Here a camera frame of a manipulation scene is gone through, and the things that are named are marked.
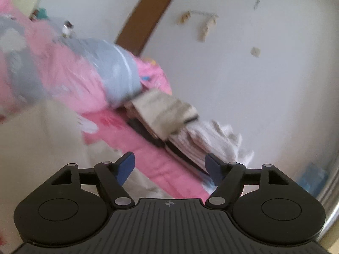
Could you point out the pink quilt with coloured shapes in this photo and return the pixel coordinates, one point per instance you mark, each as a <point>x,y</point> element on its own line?
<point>153,71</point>

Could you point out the dark folded garment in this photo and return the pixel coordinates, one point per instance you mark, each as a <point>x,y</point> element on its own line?
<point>143,131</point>

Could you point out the teal cloth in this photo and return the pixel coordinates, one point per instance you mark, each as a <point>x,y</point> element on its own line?
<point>41,13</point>

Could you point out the chrome metal pipe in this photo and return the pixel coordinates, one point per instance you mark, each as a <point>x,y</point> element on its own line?
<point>328,209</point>

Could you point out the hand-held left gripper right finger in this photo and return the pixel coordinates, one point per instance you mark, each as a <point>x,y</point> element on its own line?
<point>214,169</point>

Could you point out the folded beige garment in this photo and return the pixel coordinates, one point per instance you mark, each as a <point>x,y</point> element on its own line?
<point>164,113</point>

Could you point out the pink and grey quilt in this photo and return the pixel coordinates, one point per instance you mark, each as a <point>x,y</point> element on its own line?
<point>79,71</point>

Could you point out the pink floral bed sheet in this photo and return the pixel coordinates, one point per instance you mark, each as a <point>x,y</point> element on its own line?
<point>148,153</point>

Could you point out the blue plastic bag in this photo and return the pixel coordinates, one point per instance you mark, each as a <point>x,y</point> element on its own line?
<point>312,176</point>

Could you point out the beige jacket with black lines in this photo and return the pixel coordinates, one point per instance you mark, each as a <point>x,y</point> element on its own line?
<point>39,143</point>

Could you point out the checked knit garment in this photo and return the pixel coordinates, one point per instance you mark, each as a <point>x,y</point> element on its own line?
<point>212,137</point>

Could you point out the wall light switch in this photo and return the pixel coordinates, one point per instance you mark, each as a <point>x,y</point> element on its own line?
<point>255,51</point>

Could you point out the brown wooden door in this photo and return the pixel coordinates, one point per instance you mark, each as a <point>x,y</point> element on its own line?
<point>145,21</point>

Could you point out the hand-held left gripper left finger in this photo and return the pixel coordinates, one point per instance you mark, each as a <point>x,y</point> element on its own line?
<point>125,168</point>

